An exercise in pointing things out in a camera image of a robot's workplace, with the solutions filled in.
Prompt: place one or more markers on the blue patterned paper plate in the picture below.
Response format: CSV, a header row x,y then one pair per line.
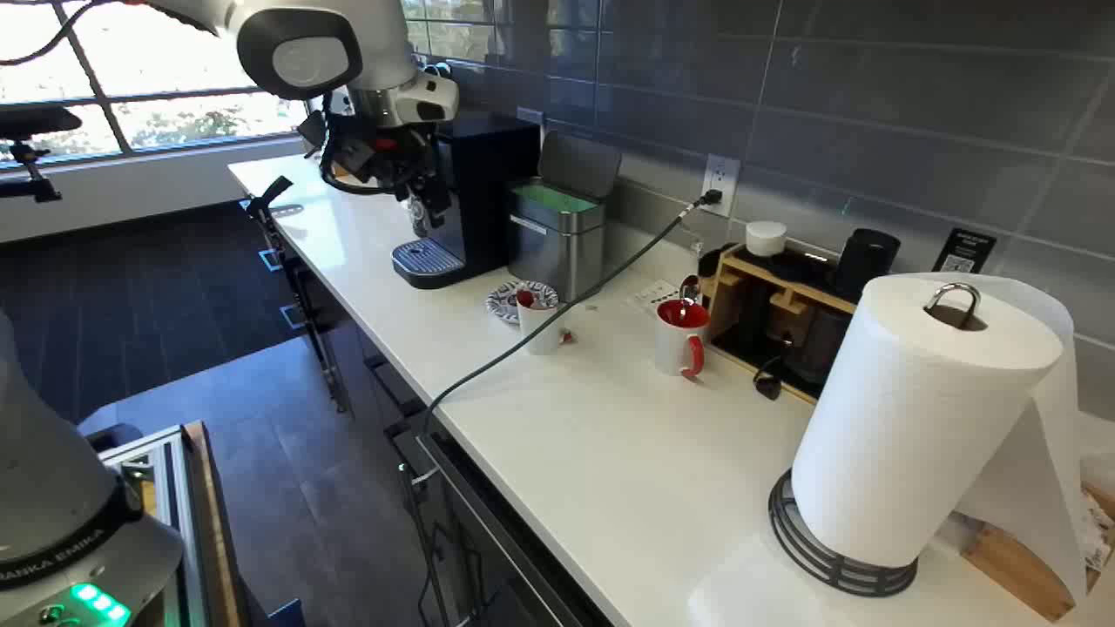
x,y
509,303

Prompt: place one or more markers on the black cylindrical container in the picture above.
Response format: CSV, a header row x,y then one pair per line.
x,y
864,259

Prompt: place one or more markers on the wooden cutting board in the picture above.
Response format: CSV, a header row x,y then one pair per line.
x,y
1022,561

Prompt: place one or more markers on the white paper towel roll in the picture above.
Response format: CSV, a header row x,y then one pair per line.
x,y
928,418

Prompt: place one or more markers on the black card sign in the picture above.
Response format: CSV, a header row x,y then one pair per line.
x,y
968,250

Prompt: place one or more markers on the black Keurig coffee machine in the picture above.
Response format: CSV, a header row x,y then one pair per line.
x,y
471,195

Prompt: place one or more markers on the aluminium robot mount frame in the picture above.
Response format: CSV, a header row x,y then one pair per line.
x,y
174,499

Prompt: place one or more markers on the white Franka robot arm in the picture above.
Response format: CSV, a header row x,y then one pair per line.
x,y
292,45

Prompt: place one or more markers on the intact white mug red inside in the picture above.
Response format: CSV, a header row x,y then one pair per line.
x,y
682,337

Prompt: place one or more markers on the window with white frame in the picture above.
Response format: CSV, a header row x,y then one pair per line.
x,y
126,81

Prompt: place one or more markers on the small white cup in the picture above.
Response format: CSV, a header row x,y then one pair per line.
x,y
766,239

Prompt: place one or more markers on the white wall outlet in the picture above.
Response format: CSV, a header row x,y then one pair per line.
x,y
719,182

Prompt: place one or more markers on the wooden countertop organizer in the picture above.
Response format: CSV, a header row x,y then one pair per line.
x,y
771,306

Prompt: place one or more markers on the dark wood base cabinet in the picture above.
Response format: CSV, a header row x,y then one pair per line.
x,y
440,508

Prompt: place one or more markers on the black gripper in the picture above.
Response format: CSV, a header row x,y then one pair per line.
x,y
389,150

